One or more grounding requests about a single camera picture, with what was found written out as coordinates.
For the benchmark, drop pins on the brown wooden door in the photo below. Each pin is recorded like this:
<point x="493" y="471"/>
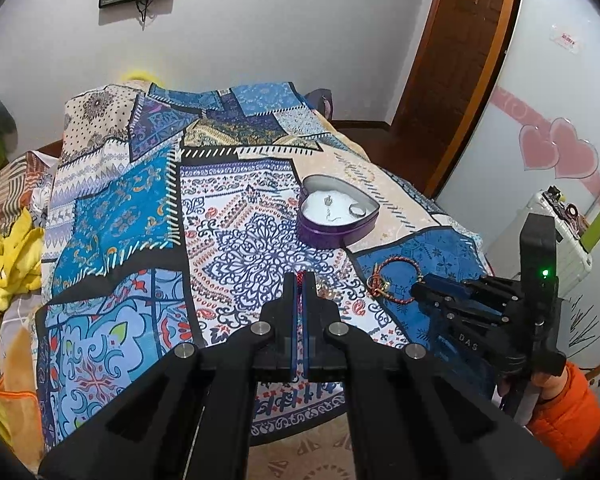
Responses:
<point x="460" y="60"/>

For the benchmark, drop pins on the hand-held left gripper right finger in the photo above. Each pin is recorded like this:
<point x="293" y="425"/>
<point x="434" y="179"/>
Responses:
<point x="310" y="310"/>

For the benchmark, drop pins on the blue patchwork blanket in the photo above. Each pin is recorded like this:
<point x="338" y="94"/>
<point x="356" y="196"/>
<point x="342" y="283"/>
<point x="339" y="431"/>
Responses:
<point x="145" y="220"/>

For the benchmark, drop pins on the person's right hand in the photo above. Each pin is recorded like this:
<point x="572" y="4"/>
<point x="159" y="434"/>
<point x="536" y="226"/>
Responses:
<point x="504" y="388"/>

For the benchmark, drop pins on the white suitcase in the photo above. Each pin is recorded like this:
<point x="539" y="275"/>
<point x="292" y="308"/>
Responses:
<point x="570" y="255"/>

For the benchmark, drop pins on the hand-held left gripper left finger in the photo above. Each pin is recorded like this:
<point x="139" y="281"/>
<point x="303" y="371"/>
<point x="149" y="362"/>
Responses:
<point x="294" y="310"/>

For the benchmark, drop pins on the striped pillow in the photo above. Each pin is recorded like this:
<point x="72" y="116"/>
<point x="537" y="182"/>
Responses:
<point x="17" y="185"/>

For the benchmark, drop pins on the pink heart wall sticker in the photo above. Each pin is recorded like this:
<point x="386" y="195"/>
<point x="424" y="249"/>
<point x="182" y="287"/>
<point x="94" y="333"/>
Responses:
<point x="555" y="147"/>

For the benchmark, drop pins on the white wall label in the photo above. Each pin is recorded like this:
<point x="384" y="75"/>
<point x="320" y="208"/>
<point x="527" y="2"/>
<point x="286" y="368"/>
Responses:
<point x="565" y="37"/>

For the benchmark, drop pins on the purple bag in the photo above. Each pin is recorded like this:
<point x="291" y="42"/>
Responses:
<point x="324" y="101"/>

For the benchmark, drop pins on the purple heart-shaped tin box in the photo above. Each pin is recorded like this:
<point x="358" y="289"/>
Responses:
<point x="337" y="230"/>

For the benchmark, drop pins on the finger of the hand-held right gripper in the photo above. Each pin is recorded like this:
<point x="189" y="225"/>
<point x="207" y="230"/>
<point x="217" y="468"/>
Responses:
<point x="455" y="292"/>
<point x="467" y="340"/>

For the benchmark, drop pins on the yellow cloth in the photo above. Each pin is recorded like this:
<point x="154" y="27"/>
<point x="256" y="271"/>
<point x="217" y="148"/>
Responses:
<point x="5" y="270"/>

